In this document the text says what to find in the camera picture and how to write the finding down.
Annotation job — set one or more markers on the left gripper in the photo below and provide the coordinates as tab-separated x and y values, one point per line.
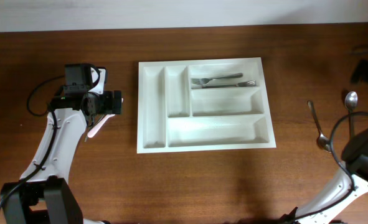
110	106

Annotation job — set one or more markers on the large metal spoon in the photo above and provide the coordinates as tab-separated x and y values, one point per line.
350	102

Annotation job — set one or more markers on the metal spoon bowl down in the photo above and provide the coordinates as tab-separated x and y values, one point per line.
322	140

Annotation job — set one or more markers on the metal fork crosswise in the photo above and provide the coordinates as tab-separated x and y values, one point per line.
241	84

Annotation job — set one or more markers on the metal fork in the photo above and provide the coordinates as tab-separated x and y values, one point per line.
204	81

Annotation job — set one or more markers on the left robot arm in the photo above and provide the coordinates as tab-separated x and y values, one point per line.
42	193

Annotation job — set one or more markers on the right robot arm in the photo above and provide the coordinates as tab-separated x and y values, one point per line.
351	180

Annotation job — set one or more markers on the pink plastic knife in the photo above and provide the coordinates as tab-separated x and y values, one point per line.
93	131

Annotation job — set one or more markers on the white plastic cutlery tray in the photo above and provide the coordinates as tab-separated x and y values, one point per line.
175	115

